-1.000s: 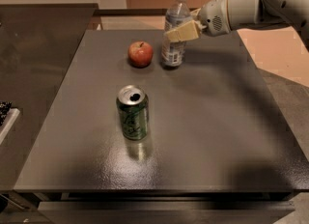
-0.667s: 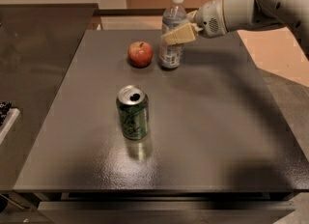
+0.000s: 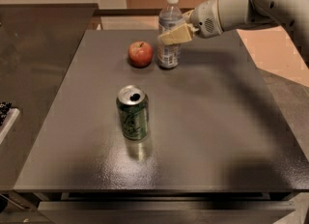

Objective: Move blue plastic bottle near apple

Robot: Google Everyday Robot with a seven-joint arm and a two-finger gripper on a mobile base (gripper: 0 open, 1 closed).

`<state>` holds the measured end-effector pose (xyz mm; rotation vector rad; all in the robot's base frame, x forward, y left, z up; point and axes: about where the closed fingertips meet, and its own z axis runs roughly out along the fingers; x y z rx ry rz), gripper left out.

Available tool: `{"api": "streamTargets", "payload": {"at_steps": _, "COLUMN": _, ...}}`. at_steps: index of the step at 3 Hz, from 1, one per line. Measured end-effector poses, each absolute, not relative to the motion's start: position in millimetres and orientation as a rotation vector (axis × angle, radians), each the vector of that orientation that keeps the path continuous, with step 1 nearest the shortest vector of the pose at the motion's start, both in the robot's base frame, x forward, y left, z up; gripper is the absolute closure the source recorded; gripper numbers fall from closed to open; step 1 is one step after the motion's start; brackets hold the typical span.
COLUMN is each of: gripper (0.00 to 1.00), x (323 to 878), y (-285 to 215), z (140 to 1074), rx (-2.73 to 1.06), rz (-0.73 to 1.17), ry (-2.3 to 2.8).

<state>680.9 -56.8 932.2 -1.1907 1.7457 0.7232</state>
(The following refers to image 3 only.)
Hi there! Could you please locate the clear blue-label plastic bottle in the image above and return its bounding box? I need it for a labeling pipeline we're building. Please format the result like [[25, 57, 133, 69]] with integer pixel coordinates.
[[157, 0, 183, 70]]

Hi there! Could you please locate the red apple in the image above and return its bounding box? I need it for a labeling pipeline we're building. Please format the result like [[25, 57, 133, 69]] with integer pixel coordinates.
[[127, 42, 154, 68]]

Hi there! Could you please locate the keyboard on white tray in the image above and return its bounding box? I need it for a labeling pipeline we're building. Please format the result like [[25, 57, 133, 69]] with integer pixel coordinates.
[[0, 101, 20, 145]]

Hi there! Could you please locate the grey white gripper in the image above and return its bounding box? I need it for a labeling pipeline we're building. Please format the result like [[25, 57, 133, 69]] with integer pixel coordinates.
[[157, 0, 223, 45]]

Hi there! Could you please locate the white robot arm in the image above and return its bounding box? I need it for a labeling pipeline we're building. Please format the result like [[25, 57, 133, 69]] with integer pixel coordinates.
[[158, 0, 309, 63]]

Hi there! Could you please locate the dark side counter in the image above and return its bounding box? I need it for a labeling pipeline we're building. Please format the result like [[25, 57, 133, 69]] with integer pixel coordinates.
[[0, 3, 98, 192]]

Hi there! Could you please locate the green soda can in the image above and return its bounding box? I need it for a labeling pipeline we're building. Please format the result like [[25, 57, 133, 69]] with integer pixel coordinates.
[[116, 85, 149, 141]]

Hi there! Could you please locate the drawer front under table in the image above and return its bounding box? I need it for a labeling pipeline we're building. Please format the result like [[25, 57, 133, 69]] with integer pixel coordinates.
[[39, 200, 295, 224]]

